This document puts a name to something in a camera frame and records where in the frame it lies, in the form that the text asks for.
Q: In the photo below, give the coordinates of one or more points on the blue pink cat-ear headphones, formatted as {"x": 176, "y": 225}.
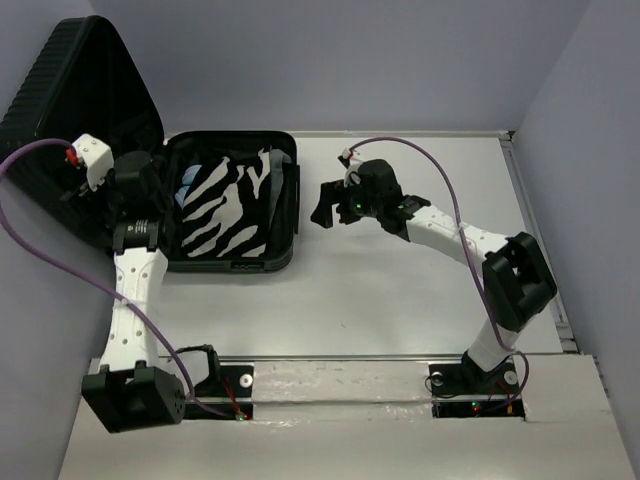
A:
{"x": 186, "y": 182}

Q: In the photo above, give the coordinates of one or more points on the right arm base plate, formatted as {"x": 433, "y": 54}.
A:
{"x": 454, "y": 397}

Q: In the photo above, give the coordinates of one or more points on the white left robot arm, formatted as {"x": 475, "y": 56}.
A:
{"x": 141, "y": 381}

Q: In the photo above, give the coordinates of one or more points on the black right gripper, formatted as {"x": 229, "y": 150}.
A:
{"x": 330, "y": 194}

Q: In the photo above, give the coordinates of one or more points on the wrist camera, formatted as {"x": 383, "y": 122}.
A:
{"x": 94, "y": 156}
{"x": 351, "y": 159}

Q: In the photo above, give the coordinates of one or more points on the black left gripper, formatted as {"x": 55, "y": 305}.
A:
{"x": 93, "y": 199}

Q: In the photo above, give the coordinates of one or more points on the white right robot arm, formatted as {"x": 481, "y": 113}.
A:
{"x": 514, "y": 280}

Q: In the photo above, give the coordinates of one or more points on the black hard-shell suitcase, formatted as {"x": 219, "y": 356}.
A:
{"x": 85, "y": 81}

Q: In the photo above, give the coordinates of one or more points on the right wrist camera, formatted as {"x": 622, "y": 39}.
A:
{"x": 351, "y": 159}

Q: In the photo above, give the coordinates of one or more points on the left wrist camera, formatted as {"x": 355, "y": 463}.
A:
{"x": 94, "y": 156}

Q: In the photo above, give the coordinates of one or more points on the zebra print pouch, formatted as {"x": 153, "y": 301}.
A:
{"x": 229, "y": 207}

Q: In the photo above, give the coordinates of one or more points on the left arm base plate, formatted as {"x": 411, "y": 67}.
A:
{"x": 231, "y": 395}

